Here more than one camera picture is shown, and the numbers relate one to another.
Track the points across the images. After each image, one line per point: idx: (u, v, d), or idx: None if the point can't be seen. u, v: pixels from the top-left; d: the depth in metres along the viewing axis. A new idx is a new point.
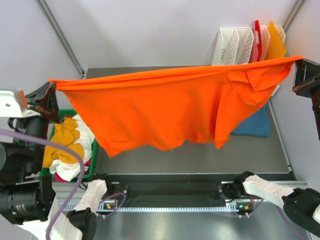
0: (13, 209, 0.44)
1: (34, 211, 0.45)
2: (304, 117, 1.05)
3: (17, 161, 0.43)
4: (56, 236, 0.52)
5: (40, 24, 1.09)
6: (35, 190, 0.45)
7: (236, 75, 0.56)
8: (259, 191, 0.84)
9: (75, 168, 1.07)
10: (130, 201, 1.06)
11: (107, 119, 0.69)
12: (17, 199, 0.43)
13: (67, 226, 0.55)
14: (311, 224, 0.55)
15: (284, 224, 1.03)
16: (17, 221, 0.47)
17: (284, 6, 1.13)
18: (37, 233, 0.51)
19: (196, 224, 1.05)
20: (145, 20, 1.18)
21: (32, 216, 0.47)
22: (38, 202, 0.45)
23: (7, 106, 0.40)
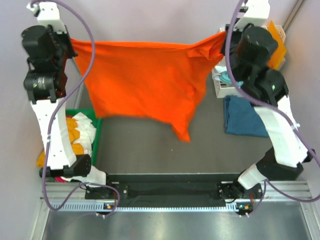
0: (34, 83, 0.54)
1: (50, 90, 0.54)
2: (305, 117, 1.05)
3: (49, 44, 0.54)
4: (56, 129, 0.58)
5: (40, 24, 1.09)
6: (52, 75, 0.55)
7: (193, 52, 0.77)
8: (250, 179, 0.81)
9: None
10: (131, 201, 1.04)
11: (104, 83, 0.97)
12: (40, 74, 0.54)
13: (66, 136, 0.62)
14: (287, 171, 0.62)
15: (284, 224, 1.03)
16: (31, 100, 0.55)
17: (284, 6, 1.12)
18: (41, 119, 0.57)
19: (196, 224, 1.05)
20: (145, 19, 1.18)
21: (46, 95, 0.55)
22: (55, 84, 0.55)
23: (50, 10, 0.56)
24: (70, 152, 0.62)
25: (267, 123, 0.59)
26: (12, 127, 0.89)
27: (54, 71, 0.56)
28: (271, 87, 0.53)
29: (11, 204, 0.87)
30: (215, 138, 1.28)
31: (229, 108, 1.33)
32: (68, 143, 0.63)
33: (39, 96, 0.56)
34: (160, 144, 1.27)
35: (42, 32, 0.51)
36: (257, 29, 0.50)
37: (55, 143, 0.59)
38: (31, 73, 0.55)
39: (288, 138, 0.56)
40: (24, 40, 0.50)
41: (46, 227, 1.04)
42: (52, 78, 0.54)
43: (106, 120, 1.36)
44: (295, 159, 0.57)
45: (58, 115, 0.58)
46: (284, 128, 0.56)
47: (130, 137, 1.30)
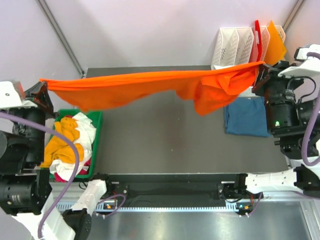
0: (8, 200, 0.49)
1: (28, 202, 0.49)
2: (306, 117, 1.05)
3: (17, 151, 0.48)
4: (48, 231, 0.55)
5: (40, 24, 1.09)
6: (31, 182, 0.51)
7: (207, 80, 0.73)
8: (267, 187, 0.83)
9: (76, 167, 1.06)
10: (130, 201, 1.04)
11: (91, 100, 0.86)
12: (14, 187, 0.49)
13: (61, 224, 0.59)
14: None
15: (284, 225, 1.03)
16: (11, 212, 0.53)
17: (284, 6, 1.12)
18: (29, 226, 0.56)
19: (196, 224, 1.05)
20: (145, 20, 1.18)
21: (27, 209, 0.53)
22: (33, 195, 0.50)
23: (6, 95, 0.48)
24: (66, 235, 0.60)
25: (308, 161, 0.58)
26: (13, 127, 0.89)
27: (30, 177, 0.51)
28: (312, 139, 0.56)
29: None
30: (215, 138, 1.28)
31: (229, 108, 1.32)
32: (64, 227, 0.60)
33: (19, 208, 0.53)
34: (160, 143, 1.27)
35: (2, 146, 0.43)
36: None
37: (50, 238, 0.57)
38: (3, 180, 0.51)
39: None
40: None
41: None
42: (29, 192, 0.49)
43: (106, 121, 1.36)
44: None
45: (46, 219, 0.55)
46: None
47: (130, 137, 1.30)
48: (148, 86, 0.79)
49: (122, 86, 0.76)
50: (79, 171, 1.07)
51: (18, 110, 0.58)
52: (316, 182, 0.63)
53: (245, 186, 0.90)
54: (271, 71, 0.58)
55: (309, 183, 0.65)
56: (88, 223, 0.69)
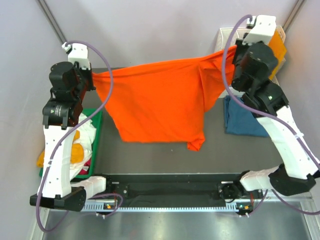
0: (52, 109, 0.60)
1: (65, 117, 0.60)
2: (308, 117, 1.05)
3: (73, 78, 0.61)
4: (59, 156, 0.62)
5: (39, 24, 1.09)
6: (70, 104, 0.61)
7: (204, 63, 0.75)
8: (254, 184, 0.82)
9: (75, 167, 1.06)
10: (130, 201, 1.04)
11: (126, 102, 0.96)
12: (58, 104, 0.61)
13: (67, 166, 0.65)
14: (289, 183, 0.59)
15: (284, 225, 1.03)
16: (45, 124, 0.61)
17: (284, 6, 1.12)
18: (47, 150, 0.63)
19: (196, 224, 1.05)
20: (145, 20, 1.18)
21: (59, 122, 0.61)
22: (70, 116, 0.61)
23: (81, 50, 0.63)
24: (66, 182, 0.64)
25: (272, 134, 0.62)
26: (13, 126, 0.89)
27: (72, 101, 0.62)
28: (269, 98, 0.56)
29: (11, 203, 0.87)
30: (216, 137, 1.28)
31: (229, 108, 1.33)
32: (67, 174, 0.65)
33: (53, 122, 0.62)
34: (161, 143, 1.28)
35: (68, 69, 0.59)
36: (256, 45, 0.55)
37: (54, 170, 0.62)
38: (51, 101, 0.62)
39: (293, 147, 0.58)
40: (51, 72, 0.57)
41: (46, 227, 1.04)
42: (68, 109, 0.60)
43: (106, 121, 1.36)
44: (304, 171, 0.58)
45: (64, 141, 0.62)
46: (287, 137, 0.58)
47: None
48: (172, 84, 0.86)
49: (154, 80, 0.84)
50: (79, 172, 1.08)
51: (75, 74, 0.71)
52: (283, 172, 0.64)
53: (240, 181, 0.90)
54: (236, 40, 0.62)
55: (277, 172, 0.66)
56: (82, 196, 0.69)
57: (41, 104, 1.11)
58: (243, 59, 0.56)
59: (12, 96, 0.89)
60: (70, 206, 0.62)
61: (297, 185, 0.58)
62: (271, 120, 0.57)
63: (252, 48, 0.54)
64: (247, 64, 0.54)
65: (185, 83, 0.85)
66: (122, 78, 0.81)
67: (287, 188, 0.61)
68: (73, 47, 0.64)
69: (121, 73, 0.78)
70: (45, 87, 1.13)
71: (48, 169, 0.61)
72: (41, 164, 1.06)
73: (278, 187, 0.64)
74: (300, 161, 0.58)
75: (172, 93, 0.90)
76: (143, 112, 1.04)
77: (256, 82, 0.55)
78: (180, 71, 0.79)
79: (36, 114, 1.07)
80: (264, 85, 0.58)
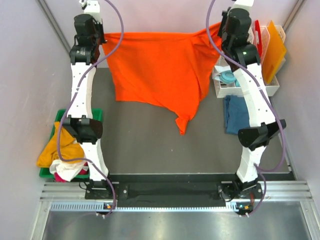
0: (78, 50, 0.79)
1: (88, 56, 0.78)
2: (308, 117, 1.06)
3: (92, 26, 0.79)
4: (84, 85, 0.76)
5: (40, 24, 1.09)
6: (91, 48, 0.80)
7: (196, 40, 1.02)
8: (243, 166, 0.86)
9: (75, 167, 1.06)
10: (131, 201, 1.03)
11: (126, 59, 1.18)
12: (82, 47, 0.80)
13: (89, 96, 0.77)
14: (247, 132, 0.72)
15: (284, 224, 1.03)
16: (72, 62, 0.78)
17: (284, 6, 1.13)
18: (75, 78, 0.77)
19: (196, 223, 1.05)
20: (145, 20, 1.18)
21: (83, 61, 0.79)
22: (92, 56, 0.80)
23: (94, 5, 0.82)
24: (89, 108, 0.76)
25: (243, 88, 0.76)
26: (13, 126, 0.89)
27: (92, 45, 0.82)
28: (243, 53, 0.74)
29: (11, 202, 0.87)
30: (215, 137, 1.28)
31: (228, 108, 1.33)
32: (89, 103, 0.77)
33: (78, 61, 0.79)
34: (160, 142, 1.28)
35: (89, 18, 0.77)
36: (236, 11, 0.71)
37: (80, 95, 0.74)
38: (76, 46, 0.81)
39: (256, 97, 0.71)
40: (76, 20, 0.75)
41: (45, 227, 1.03)
42: (90, 51, 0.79)
43: (106, 121, 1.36)
44: (260, 118, 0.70)
45: (88, 74, 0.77)
46: (252, 89, 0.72)
47: (130, 137, 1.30)
48: (168, 50, 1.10)
49: (156, 42, 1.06)
50: (79, 172, 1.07)
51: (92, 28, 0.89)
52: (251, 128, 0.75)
53: (241, 181, 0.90)
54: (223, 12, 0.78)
55: None
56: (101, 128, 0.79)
57: (41, 104, 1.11)
58: (226, 23, 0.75)
59: (13, 97, 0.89)
60: (92, 128, 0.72)
61: (252, 129, 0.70)
62: (241, 71, 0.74)
63: (231, 11, 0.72)
64: (229, 24, 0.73)
65: (179, 55, 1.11)
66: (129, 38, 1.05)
67: (246, 136, 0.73)
68: (87, 3, 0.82)
69: (130, 37, 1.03)
70: (45, 86, 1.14)
71: (76, 94, 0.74)
72: (42, 163, 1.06)
73: (242, 137, 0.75)
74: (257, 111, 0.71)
75: (168, 61, 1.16)
76: (138, 70, 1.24)
77: (233, 37, 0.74)
78: (176, 45, 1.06)
79: (36, 114, 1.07)
80: (244, 46, 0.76)
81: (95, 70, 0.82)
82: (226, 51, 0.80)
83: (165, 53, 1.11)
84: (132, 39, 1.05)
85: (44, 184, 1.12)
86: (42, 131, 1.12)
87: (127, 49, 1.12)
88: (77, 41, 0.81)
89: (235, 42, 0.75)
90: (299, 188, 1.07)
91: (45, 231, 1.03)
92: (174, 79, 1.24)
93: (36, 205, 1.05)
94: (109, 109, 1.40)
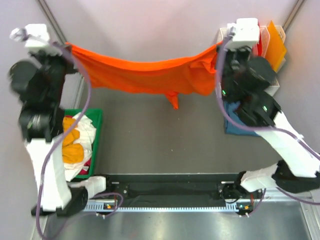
0: (29, 122, 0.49)
1: (46, 130, 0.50)
2: (308, 117, 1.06)
3: (41, 81, 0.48)
4: (51, 171, 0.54)
5: (39, 25, 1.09)
6: (49, 112, 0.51)
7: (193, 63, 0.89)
8: (256, 184, 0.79)
9: (75, 167, 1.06)
10: (131, 201, 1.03)
11: (107, 73, 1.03)
12: (34, 114, 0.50)
13: (62, 173, 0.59)
14: (294, 184, 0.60)
15: (284, 225, 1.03)
16: (26, 139, 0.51)
17: (284, 6, 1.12)
18: (35, 160, 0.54)
19: (196, 223, 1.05)
20: (145, 20, 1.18)
21: (40, 135, 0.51)
22: (51, 124, 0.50)
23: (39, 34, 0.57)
24: (64, 190, 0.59)
25: (271, 141, 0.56)
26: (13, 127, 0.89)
27: (48, 109, 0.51)
28: (264, 108, 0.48)
29: None
30: (215, 138, 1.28)
31: (229, 108, 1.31)
32: (63, 183, 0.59)
33: (33, 136, 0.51)
34: (160, 142, 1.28)
35: (33, 73, 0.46)
36: (258, 59, 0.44)
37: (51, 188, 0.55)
38: (25, 110, 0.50)
39: (299, 151, 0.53)
40: (12, 82, 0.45)
41: (46, 228, 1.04)
42: (48, 118, 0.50)
43: (106, 121, 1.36)
44: (310, 168, 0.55)
45: (52, 155, 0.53)
46: (290, 145, 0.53)
47: (130, 137, 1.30)
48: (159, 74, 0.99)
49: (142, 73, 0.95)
50: (79, 172, 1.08)
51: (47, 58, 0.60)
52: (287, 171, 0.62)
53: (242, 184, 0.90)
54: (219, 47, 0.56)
55: (281, 173, 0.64)
56: (84, 197, 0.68)
57: None
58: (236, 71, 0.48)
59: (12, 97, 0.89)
60: (75, 206, 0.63)
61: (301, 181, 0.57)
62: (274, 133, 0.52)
63: (251, 61, 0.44)
64: (243, 79, 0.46)
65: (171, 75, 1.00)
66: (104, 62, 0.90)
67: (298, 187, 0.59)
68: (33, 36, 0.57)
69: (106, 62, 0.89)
70: None
71: (41, 187, 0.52)
72: None
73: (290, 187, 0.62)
74: (306, 161, 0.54)
75: (158, 80, 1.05)
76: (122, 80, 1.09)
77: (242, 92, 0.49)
78: (167, 71, 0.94)
79: None
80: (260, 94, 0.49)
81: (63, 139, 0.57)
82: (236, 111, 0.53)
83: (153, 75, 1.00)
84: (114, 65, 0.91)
85: None
86: None
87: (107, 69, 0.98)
88: (24, 104, 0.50)
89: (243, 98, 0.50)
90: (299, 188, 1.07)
91: (45, 231, 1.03)
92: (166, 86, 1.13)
93: None
94: (109, 110, 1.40)
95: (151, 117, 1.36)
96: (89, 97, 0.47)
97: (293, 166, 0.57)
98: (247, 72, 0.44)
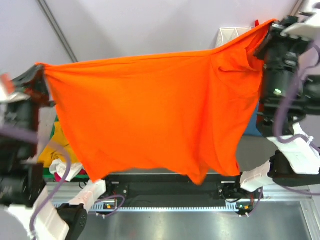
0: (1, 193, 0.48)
1: (18, 196, 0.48)
2: None
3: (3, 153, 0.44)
4: (41, 225, 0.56)
5: (38, 24, 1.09)
6: (24, 177, 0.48)
7: (227, 64, 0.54)
8: (254, 184, 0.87)
9: (75, 167, 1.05)
10: (131, 201, 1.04)
11: (86, 115, 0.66)
12: (6, 178, 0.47)
13: (54, 216, 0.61)
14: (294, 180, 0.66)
15: (284, 224, 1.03)
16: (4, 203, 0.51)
17: (284, 6, 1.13)
18: (20, 217, 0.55)
19: (196, 223, 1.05)
20: (144, 20, 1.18)
21: (19, 203, 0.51)
22: (25, 190, 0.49)
23: None
24: (59, 229, 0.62)
25: (281, 145, 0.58)
26: None
27: (20, 173, 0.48)
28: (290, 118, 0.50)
29: None
30: None
31: None
32: (57, 221, 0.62)
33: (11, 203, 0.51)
34: None
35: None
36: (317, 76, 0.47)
37: (43, 234, 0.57)
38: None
39: (307, 152, 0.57)
40: None
41: None
42: (22, 183, 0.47)
43: None
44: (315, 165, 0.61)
45: (38, 216, 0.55)
46: (301, 148, 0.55)
47: None
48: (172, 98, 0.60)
49: (148, 91, 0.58)
50: (79, 172, 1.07)
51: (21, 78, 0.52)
52: (285, 168, 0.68)
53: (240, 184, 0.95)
54: (273, 29, 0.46)
55: (276, 170, 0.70)
56: (82, 219, 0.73)
57: None
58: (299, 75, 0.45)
59: None
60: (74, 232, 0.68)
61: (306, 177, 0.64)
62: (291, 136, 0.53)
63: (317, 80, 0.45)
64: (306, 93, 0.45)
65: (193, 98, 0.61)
66: (83, 74, 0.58)
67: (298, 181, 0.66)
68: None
69: (84, 74, 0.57)
70: None
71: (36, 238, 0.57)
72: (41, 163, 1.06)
73: (289, 182, 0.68)
74: (313, 161, 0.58)
75: (172, 115, 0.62)
76: (107, 130, 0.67)
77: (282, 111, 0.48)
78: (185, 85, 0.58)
79: None
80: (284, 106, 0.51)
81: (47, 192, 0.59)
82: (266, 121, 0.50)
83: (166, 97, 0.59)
84: (96, 81, 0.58)
85: None
86: (42, 131, 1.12)
87: (84, 99, 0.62)
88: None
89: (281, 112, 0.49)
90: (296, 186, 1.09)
91: None
92: (181, 136, 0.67)
93: None
94: None
95: None
96: (67, 171, 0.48)
97: (296, 164, 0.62)
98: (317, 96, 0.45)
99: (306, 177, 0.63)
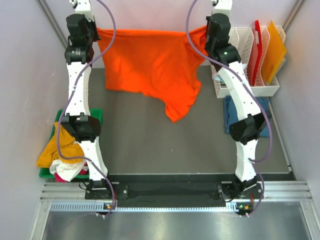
0: (73, 51, 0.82)
1: (84, 55, 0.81)
2: (308, 117, 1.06)
3: (84, 25, 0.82)
4: (81, 84, 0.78)
5: (39, 23, 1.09)
6: (85, 48, 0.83)
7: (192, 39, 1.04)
8: (239, 163, 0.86)
9: (75, 167, 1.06)
10: (131, 201, 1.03)
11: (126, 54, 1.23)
12: (77, 48, 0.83)
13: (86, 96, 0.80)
14: (236, 127, 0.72)
15: (284, 224, 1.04)
16: (68, 61, 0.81)
17: (284, 6, 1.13)
18: (72, 76, 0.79)
19: (196, 224, 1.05)
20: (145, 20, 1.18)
21: (79, 59, 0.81)
22: (86, 54, 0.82)
23: (84, 3, 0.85)
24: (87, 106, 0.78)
25: (228, 85, 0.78)
26: (13, 126, 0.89)
27: (86, 45, 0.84)
28: (224, 53, 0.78)
29: (11, 202, 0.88)
30: (216, 137, 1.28)
31: (229, 108, 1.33)
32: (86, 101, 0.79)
33: (74, 60, 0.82)
34: (161, 143, 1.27)
35: (80, 18, 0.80)
36: (221, 15, 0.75)
37: (78, 92, 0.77)
38: (70, 47, 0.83)
39: (240, 92, 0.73)
40: (68, 23, 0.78)
41: (45, 227, 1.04)
42: (85, 50, 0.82)
43: (106, 121, 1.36)
44: (247, 110, 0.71)
45: (83, 73, 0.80)
46: (236, 85, 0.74)
47: (130, 137, 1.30)
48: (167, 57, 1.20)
49: (156, 53, 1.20)
50: (79, 172, 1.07)
51: (91, 23, 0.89)
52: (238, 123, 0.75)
53: (236, 174, 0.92)
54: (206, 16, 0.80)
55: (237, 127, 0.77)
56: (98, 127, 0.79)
57: (41, 105, 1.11)
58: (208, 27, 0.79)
59: (13, 96, 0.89)
60: (91, 124, 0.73)
61: (239, 121, 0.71)
62: (224, 69, 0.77)
63: (213, 16, 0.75)
64: (211, 28, 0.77)
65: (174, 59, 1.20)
66: (130, 38, 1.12)
67: (237, 130, 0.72)
68: (78, 2, 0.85)
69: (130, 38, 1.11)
70: (45, 86, 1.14)
71: (73, 92, 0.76)
72: (42, 163, 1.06)
73: (233, 132, 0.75)
74: (245, 105, 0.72)
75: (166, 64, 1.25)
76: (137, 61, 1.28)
77: (216, 40, 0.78)
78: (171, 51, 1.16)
79: (37, 113, 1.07)
80: (226, 46, 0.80)
81: (91, 69, 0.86)
82: (209, 52, 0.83)
83: (164, 57, 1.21)
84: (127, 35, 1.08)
85: (44, 184, 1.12)
86: (42, 131, 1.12)
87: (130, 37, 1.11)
88: (71, 42, 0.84)
89: (217, 44, 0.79)
90: (295, 182, 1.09)
91: (45, 231, 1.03)
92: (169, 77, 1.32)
93: (36, 205, 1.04)
94: (110, 109, 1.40)
95: (151, 118, 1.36)
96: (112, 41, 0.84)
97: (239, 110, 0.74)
98: (219, 26, 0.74)
99: (239, 123, 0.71)
